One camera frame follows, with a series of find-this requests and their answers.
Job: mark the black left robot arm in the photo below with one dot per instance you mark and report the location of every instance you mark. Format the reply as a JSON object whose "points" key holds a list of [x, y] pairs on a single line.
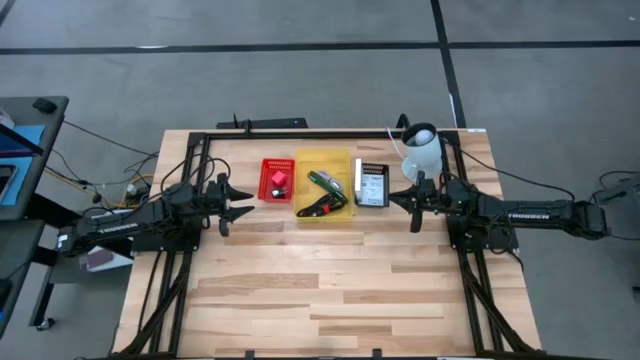
{"points": [[135, 222]]}

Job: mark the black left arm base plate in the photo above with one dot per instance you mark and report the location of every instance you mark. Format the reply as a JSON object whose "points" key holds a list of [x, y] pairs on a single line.
{"points": [[165, 246]]}

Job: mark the black computer mouse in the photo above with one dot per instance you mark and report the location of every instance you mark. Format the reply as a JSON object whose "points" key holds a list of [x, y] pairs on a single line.
{"points": [[44, 105]]}

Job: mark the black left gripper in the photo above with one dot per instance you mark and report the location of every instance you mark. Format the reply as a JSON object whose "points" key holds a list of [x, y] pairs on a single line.
{"points": [[219, 205]]}

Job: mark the black clamp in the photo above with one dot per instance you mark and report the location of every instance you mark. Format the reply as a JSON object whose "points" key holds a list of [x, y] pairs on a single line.
{"points": [[402, 121]]}

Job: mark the black plastic basket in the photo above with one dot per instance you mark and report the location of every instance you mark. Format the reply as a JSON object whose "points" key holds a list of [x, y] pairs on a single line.
{"points": [[386, 167]]}

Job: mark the white and maroon box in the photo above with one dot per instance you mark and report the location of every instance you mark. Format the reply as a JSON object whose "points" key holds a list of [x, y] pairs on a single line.
{"points": [[102, 260]]}

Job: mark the dark lower desk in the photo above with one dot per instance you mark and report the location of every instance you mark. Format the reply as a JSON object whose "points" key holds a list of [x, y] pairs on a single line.
{"points": [[15, 260]]}

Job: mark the red plastic basket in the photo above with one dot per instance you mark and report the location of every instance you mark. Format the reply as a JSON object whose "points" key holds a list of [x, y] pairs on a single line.
{"points": [[265, 172]]}

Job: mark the grey side desk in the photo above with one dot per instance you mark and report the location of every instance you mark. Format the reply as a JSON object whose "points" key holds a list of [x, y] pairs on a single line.
{"points": [[50, 150]]}

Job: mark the black aluminium table frame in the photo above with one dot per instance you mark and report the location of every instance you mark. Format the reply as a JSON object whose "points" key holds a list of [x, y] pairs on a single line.
{"points": [[197, 150]]}

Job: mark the white desk lamp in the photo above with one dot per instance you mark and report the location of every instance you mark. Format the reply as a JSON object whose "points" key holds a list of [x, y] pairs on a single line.
{"points": [[422, 150]]}

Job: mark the black monitor edge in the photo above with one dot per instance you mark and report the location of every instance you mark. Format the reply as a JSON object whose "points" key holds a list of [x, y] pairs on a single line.
{"points": [[20, 140]]}

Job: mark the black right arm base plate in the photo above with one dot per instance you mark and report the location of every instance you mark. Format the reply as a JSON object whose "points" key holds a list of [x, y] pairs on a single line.
{"points": [[500, 242]]}

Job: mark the yellow plastic bin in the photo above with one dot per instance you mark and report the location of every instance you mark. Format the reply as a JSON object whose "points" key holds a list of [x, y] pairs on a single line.
{"points": [[305, 165]]}

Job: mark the blue sheet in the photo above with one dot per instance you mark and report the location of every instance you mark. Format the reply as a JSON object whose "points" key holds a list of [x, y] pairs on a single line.
{"points": [[22, 167]]}

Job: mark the pink wall charger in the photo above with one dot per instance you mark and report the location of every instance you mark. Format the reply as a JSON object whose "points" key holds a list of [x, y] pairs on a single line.
{"points": [[279, 178]]}

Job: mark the white table label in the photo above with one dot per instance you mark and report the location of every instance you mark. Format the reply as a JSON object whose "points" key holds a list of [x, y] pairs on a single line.
{"points": [[476, 130]]}

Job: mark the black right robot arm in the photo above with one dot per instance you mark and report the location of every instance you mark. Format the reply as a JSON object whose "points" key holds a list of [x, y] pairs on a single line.
{"points": [[530, 215]]}

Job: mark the black router with antennas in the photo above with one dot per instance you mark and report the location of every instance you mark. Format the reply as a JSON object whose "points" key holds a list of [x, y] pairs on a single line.
{"points": [[265, 123]]}

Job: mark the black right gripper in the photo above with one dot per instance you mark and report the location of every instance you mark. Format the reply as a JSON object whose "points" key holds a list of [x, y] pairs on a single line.
{"points": [[425, 200]]}

